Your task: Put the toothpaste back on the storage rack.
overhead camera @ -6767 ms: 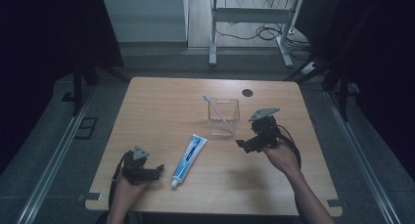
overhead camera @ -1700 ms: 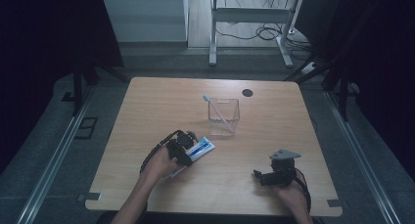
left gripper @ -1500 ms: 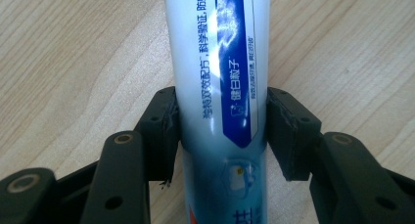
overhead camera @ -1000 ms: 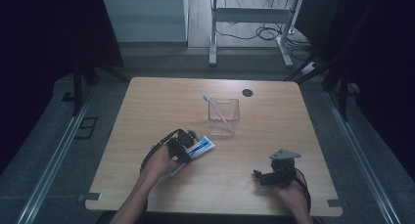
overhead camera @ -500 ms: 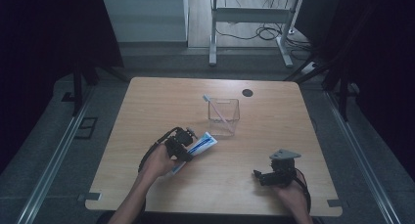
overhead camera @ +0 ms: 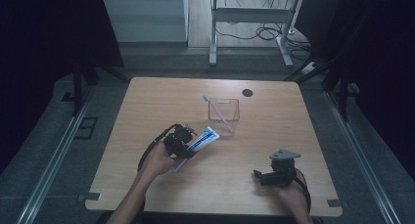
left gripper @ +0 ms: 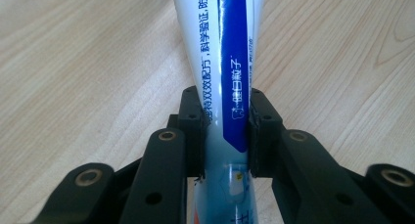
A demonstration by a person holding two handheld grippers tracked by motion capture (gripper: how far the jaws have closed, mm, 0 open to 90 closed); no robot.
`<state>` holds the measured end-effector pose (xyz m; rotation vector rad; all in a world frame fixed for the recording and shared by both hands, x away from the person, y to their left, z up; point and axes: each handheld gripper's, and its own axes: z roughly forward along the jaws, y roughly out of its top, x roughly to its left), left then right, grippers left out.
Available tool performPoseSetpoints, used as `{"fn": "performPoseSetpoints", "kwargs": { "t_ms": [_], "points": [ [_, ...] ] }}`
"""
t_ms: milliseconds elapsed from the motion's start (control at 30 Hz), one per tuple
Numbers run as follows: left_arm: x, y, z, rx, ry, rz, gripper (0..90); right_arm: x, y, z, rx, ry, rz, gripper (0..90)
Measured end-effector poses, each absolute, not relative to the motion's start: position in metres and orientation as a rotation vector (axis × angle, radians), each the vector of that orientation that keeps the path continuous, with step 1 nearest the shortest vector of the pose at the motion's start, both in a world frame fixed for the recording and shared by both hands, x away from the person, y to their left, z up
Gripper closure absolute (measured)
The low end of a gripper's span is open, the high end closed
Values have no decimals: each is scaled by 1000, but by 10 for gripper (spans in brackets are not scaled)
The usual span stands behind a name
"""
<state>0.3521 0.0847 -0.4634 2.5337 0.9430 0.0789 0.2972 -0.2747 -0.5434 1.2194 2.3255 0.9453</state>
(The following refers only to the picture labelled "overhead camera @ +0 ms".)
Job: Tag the clear plastic container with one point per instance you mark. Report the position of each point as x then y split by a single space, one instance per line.
228 119

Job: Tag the blue white toothpaste tube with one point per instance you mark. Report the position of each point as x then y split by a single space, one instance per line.
205 140

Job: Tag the white power strip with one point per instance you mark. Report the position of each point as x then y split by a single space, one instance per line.
309 68

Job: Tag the white desk frame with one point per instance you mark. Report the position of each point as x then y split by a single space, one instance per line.
251 15

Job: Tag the pink toothbrush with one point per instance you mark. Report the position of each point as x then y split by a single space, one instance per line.
217 111

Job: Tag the metal floor rail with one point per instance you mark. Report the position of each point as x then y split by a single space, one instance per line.
362 162
52 165

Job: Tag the person's left hand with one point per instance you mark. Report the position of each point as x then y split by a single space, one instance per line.
158 160

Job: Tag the dark curtain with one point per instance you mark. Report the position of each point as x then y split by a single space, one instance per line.
39 54
385 54

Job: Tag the black metal stand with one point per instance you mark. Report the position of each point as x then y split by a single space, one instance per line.
342 93
77 87

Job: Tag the person's right hand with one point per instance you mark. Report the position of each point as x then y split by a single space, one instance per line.
293 198

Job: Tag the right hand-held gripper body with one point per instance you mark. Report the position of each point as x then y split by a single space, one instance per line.
283 171

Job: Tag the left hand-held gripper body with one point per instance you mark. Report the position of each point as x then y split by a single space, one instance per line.
176 142

